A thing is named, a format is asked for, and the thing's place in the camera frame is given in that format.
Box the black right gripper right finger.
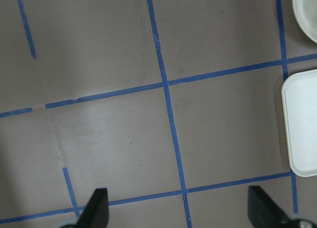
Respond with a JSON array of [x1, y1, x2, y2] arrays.
[[248, 185, 299, 228]]

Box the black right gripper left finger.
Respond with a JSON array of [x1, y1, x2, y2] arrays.
[[76, 188, 109, 228]]

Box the cream round bowl stack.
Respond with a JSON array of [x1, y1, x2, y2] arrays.
[[292, 0, 317, 43]]

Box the cream rectangular tray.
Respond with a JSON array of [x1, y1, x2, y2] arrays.
[[281, 69, 317, 177]]

